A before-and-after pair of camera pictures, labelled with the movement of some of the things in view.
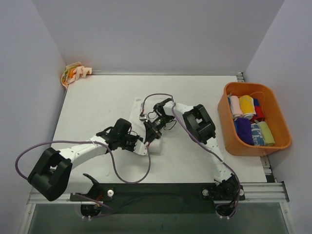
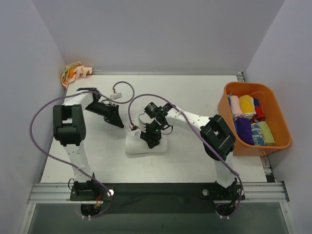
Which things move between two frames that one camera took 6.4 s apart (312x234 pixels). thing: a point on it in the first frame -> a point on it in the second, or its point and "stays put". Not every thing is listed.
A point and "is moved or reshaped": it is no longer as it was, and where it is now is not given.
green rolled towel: x=268 y=139 stays put
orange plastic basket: x=274 y=112 stays put
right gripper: x=151 y=131 stays put
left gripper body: x=133 y=143 -> x=112 y=113
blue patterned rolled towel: x=257 y=135 stays put
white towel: x=138 y=124 is moved or reshaped
